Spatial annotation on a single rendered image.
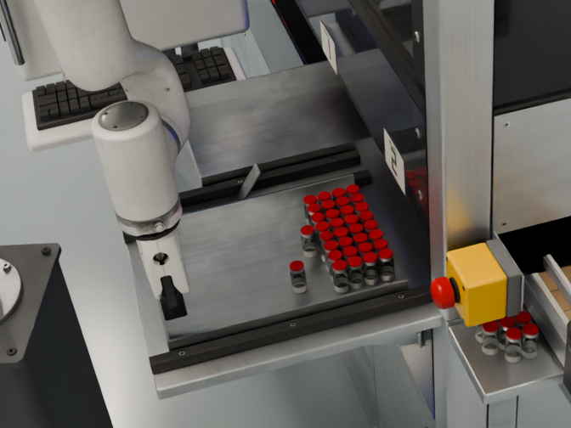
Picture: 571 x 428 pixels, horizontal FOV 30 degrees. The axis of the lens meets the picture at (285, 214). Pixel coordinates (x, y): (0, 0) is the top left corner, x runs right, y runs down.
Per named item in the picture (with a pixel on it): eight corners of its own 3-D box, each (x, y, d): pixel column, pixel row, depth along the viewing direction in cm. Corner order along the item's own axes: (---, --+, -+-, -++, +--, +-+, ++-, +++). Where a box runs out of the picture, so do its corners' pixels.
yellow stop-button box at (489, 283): (497, 278, 139) (499, 236, 135) (520, 315, 134) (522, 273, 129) (443, 292, 138) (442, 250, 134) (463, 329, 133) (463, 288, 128)
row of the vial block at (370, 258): (345, 209, 166) (343, 185, 163) (381, 284, 152) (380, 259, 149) (331, 212, 165) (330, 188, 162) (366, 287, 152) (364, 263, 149)
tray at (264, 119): (357, 69, 197) (356, 53, 194) (403, 146, 177) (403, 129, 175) (177, 110, 193) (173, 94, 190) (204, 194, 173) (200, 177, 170)
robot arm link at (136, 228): (184, 214, 132) (189, 232, 134) (172, 174, 139) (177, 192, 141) (118, 231, 131) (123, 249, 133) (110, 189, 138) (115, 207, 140)
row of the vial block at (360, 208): (359, 205, 166) (357, 182, 163) (397, 279, 152) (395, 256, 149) (346, 209, 166) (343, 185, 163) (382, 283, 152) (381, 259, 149)
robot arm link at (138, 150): (132, 173, 140) (102, 217, 134) (110, 89, 132) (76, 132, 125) (190, 179, 138) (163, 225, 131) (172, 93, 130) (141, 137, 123)
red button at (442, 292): (455, 289, 136) (455, 266, 134) (467, 310, 133) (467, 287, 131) (427, 296, 136) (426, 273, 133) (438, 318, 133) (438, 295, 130)
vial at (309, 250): (315, 246, 160) (312, 222, 157) (319, 255, 158) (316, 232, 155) (301, 250, 159) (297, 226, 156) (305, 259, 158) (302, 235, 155)
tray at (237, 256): (354, 190, 169) (353, 173, 167) (409, 298, 149) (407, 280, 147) (144, 242, 165) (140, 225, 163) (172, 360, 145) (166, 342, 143)
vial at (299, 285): (305, 281, 154) (302, 259, 151) (308, 291, 152) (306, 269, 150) (290, 285, 154) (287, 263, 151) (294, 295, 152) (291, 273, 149)
